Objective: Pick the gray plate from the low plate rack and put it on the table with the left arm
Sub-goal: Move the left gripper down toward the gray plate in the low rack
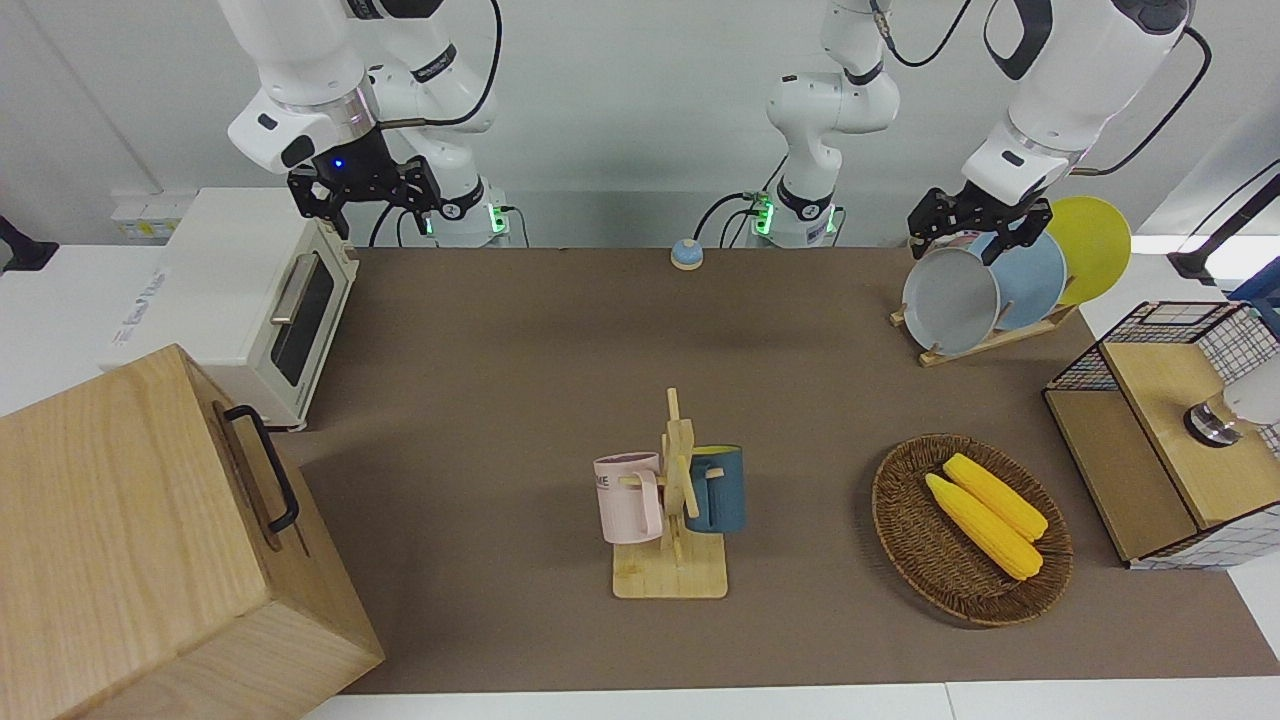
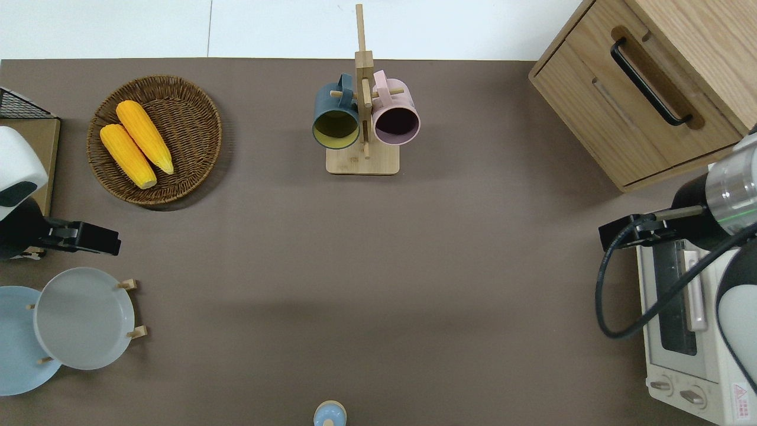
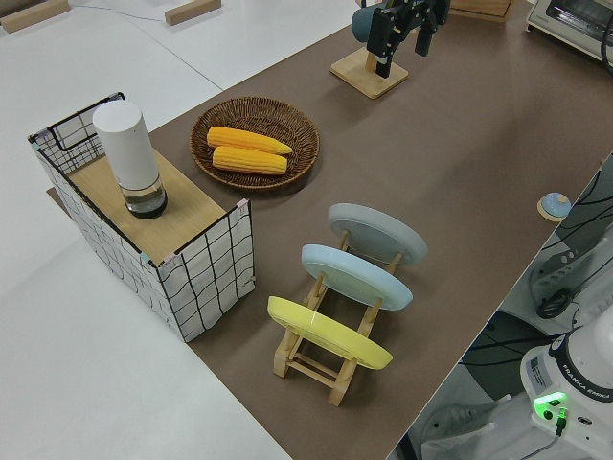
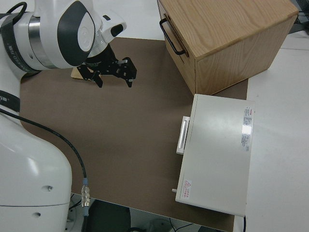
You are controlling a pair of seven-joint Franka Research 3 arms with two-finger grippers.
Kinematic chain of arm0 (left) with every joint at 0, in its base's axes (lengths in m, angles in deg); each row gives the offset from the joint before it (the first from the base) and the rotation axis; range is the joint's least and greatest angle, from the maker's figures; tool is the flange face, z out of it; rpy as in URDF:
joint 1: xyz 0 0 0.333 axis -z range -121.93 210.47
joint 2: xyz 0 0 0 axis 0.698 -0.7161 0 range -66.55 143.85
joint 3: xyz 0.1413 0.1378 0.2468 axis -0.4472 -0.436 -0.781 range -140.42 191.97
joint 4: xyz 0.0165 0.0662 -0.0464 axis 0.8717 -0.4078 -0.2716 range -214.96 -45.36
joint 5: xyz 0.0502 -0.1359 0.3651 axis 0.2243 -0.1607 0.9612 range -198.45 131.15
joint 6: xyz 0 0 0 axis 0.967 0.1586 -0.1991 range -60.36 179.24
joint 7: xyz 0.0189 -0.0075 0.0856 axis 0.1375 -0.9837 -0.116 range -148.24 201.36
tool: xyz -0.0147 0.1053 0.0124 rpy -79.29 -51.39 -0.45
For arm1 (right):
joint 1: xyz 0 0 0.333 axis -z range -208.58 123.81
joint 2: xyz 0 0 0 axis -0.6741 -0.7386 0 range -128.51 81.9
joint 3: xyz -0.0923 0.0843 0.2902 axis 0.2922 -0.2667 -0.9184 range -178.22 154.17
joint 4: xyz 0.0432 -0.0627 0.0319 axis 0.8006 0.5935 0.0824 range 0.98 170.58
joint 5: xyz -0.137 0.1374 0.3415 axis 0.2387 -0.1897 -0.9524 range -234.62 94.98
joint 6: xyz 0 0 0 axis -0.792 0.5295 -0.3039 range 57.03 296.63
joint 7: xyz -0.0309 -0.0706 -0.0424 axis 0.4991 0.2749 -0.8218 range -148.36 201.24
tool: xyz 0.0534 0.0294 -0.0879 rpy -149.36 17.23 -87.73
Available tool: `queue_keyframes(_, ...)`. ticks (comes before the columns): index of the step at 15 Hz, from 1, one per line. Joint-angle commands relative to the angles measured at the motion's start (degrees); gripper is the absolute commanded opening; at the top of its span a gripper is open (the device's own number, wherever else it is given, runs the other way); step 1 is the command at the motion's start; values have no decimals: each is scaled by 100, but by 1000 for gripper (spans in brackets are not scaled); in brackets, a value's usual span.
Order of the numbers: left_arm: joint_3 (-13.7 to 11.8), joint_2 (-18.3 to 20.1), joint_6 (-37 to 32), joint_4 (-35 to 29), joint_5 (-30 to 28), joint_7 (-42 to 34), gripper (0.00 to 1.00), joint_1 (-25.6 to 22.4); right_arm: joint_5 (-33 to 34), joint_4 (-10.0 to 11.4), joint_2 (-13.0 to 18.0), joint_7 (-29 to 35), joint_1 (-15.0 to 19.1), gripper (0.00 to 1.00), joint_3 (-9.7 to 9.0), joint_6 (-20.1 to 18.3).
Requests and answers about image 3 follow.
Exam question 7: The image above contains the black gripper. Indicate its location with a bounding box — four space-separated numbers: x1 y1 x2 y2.
367 0 452 79

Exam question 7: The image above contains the gray plate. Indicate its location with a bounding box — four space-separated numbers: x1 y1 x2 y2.
327 202 429 276

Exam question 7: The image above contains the light blue plate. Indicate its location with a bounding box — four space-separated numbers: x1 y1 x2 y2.
300 242 415 313

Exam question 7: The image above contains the yellow plate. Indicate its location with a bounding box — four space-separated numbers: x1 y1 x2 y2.
266 295 395 372

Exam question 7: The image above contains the low wooden plate rack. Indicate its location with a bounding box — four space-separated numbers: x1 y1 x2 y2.
272 228 404 408

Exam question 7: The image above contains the dark blue mug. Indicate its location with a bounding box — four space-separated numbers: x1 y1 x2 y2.
351 4 380 45

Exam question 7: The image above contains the wooden mug tree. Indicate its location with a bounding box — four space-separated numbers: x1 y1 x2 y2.
329 28 410 100

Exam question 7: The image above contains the wooden drawer cabinet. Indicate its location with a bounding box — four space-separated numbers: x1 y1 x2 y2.
448 0 517 24

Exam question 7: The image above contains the cream toaster oven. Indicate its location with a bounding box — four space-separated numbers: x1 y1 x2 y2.
525 0 613 77

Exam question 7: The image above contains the brown wicker basket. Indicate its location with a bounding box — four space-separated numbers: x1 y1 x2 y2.
190 96 321 192

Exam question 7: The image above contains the yellow corn cob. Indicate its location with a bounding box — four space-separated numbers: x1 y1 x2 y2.
206 125 294 156
211 145 289 176

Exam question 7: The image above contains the wooden block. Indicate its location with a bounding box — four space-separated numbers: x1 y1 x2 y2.
0 0 67 35
164 0 222 27

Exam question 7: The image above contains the small blue cup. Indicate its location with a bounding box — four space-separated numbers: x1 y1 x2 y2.
536 191 572 223

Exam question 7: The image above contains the wooden board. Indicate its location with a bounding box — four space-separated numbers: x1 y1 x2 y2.
66 149 227 265

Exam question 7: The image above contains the white power strip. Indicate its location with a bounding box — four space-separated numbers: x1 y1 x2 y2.
529 241 598 308

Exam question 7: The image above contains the white cylindrical bottle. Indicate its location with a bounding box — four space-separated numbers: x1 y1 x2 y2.
91 100 170 221

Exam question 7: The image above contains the coiled black cable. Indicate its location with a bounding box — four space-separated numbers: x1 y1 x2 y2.
535 289 570 320

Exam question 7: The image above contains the brown box with wire rack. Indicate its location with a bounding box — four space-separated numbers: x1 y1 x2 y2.
27 90 256 344

